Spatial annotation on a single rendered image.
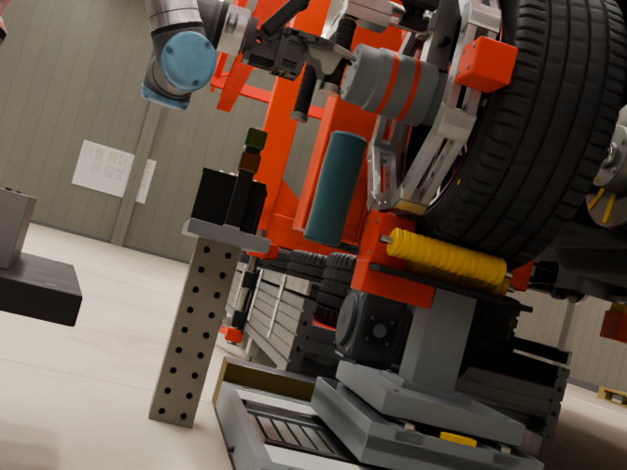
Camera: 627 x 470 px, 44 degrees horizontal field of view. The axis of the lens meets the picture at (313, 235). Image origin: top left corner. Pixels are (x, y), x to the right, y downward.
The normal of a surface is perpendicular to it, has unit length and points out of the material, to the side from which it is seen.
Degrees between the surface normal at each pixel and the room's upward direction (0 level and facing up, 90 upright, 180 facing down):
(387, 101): 131
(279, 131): 90
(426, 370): 90
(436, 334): 90
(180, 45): 95
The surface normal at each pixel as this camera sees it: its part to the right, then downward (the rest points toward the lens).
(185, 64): 0.37, 0.13
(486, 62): 0.19, 0.00
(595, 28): 0.29, -0.43
